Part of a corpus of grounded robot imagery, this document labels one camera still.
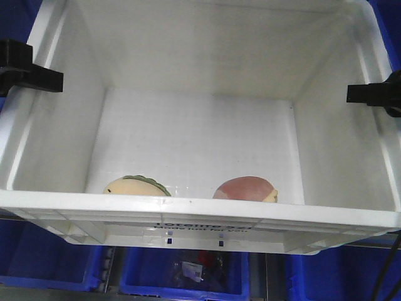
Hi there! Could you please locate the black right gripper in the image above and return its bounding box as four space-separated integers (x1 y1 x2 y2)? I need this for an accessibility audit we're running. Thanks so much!
346 70 400 118

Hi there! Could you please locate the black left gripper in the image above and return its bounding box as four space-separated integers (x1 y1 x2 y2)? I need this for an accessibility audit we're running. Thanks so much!
1 39 63 97

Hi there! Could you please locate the cream plush toy green trim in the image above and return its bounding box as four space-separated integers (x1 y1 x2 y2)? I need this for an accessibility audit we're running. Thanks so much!
103 175 171 196

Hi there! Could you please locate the white plastic tote box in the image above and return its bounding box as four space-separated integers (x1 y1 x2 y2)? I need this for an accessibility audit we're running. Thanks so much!
1 1 400 255

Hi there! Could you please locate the pink round plush toy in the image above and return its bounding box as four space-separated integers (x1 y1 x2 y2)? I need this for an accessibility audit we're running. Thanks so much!
213 176 278 203

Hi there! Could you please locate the blue bin left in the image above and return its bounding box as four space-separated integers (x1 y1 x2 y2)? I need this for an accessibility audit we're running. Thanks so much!
1 220 106 292

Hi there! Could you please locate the blue bin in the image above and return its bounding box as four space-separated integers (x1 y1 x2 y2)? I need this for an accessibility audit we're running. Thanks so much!
1 220 106 292
119 248 250 300
285 231 400 300

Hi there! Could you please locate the blue bin right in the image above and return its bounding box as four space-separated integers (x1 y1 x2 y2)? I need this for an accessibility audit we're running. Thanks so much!
285 231 400 300

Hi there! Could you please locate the blue bin middle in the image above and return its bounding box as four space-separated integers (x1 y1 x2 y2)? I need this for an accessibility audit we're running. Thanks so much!
119 248 250 300

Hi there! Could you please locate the packaged item in bin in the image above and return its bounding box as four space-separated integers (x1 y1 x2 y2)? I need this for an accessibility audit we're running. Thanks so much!
170 249 228 283

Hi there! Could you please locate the black cable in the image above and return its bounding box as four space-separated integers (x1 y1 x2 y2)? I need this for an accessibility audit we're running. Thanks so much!
372 233 400 301

